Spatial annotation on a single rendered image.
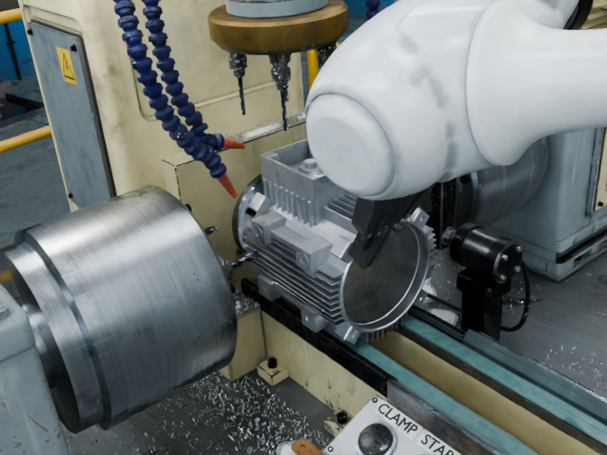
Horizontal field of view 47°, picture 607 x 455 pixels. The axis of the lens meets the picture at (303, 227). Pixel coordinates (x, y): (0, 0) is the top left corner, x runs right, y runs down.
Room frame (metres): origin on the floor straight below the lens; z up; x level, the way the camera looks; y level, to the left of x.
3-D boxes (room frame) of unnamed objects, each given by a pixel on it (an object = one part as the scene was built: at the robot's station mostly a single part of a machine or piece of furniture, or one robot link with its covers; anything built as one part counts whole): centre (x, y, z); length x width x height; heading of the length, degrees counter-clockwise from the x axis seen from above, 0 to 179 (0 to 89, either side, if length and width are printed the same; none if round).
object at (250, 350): (0.89, 0.12, 0.86); 0.07 x 0.06 x 0.12; 127
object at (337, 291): (0.85, -0.05, 1.02); 0.20 x 0.19 x 0.19; 36
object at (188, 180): (1.02, 0.08, 0.97); 0.30 x 0.11 x 0.34; 127
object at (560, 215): (1.25, -0.49, 0.99); 0.35 x 0.31 x 0.37; 127
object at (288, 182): (0.88, -0.02, 1.11); 0.12 x 0.11 x 0.07; 36
